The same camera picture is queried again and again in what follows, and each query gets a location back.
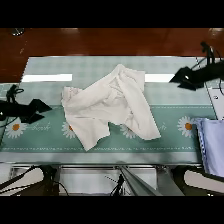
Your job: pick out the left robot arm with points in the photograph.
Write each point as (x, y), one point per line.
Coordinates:
(7, 109)

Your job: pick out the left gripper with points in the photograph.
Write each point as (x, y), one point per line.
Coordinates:
(24, 110)

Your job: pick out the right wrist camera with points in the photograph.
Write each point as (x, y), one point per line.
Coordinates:
(204, 45)

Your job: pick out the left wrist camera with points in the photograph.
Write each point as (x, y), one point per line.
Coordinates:
(13, 90)

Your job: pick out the light blue garment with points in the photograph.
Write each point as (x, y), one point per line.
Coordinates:
(215, 143)

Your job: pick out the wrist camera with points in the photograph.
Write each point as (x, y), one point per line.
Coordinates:
(204, 45)
(13, 90)

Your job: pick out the silver frame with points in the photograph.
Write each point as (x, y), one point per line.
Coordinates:
(140, 186)

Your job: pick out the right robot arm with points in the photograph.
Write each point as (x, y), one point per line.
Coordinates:
(214, 71)

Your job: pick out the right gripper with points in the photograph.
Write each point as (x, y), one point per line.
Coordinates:
(196, 77)

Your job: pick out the white T-shirt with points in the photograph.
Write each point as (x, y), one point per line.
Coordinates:
(110, 100)

